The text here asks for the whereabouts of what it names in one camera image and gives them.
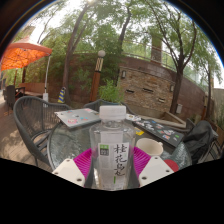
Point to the black jacket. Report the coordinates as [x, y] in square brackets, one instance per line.
[198, 140]

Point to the black wall lantern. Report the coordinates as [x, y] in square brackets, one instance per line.
[123, 74]
[172, 88]

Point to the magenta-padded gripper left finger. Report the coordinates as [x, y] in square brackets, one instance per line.
[81, 163]

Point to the wooden globe lamp post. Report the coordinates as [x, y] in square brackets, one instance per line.
[96, 80]

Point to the tall leafy tree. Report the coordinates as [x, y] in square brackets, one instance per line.
[176, 90]
[68, 66]

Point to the flat round red coaster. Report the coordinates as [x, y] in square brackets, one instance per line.
[172, 165]

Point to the white ceramic mug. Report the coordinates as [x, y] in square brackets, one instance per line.
[148, 146]

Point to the orange patio umbrella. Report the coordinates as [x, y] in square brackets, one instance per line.
[23, 53]

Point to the black laptop with stickers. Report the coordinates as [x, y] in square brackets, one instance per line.
[160, 131]

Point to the clear plastic drink bottle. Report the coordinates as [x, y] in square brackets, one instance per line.
[111, 156]

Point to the wooden bench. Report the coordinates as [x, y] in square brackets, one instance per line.
[33, 89]

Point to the silver laptop with stickers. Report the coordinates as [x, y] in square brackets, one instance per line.
[76, 117]

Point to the blue yellow striped cone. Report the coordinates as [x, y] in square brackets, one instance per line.
[61, 96]

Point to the white wall box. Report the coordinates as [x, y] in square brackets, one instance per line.
[179, 108]

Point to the dark wicker lounge chair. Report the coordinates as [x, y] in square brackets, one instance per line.
[11, 95]

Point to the yellow sticky note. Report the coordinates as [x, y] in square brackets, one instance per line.
[139, 131]

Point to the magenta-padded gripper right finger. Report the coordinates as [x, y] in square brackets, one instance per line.
[143, 160]

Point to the white paper sheet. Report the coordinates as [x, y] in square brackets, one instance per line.
[133, 117]

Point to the green plant in blue pot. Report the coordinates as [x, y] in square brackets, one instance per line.
[109, 91]

